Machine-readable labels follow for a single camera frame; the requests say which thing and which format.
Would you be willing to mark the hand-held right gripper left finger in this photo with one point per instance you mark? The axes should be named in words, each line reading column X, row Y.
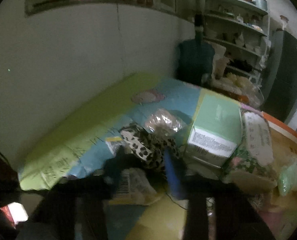
column 88, row 190

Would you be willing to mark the white shelf rack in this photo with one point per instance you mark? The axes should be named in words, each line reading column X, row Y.
column 236, row 30

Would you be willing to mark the green fuzzy pad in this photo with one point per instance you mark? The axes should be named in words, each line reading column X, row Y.
column 291, row 177

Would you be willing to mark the white packet with barcode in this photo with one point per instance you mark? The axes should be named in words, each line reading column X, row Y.
column 136, row 187

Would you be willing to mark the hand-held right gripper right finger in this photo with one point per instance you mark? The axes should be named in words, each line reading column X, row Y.
column 174, row 180

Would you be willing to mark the floral tissue pack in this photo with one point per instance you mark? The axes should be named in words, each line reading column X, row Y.
column 256, row 150

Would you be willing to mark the green tissue box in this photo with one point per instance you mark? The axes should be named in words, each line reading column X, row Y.
column 213, row 125

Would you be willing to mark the blue water jug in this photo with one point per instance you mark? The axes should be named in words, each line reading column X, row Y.
column 194, row 57

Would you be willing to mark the dark refrigerator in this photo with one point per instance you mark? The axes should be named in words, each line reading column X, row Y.
column 288, row 75

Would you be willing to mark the clear plastic bag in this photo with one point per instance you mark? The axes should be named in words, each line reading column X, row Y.
column 238, row 85

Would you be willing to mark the leopard print cloth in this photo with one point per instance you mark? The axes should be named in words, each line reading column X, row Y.
column 143, row 147

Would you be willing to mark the clear packet brown contents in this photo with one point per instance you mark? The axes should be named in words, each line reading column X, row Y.
column 163, row 121

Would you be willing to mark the glass jar with red lid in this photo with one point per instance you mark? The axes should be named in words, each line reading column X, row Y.
column 284, row 22

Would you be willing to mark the cardboard box with orange rim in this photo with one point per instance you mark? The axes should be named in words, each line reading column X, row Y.
column 291, row 142

